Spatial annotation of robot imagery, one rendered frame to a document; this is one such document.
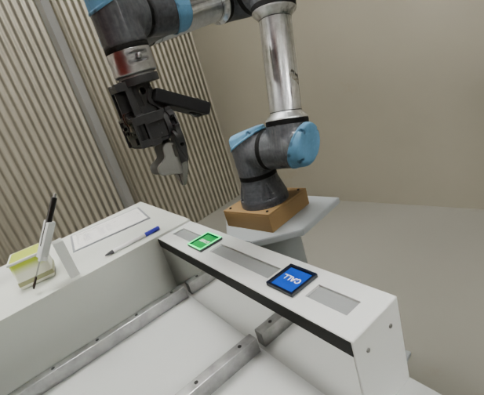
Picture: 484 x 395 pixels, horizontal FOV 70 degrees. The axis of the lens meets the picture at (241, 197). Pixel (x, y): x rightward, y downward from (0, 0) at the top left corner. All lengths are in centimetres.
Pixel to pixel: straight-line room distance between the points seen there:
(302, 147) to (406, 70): 176
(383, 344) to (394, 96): 227
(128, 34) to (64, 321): 58
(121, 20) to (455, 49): 212
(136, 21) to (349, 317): 55
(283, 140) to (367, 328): 57
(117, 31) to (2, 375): 67
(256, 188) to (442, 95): 176
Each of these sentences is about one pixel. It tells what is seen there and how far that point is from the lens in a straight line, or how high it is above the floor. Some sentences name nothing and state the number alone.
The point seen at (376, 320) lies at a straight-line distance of 46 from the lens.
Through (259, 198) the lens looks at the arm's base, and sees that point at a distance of 101.
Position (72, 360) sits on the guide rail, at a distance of 82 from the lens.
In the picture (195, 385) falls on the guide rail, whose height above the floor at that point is 85.
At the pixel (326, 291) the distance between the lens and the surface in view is 51.
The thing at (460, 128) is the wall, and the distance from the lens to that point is 259.
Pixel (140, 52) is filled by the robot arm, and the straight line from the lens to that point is 63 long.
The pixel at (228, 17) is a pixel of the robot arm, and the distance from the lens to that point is 104.
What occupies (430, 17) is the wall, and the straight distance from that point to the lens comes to 252.
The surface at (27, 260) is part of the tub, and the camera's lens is 89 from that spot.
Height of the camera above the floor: 127
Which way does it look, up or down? 19 degrees down
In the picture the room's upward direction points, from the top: 17 degrees counter-clockwise
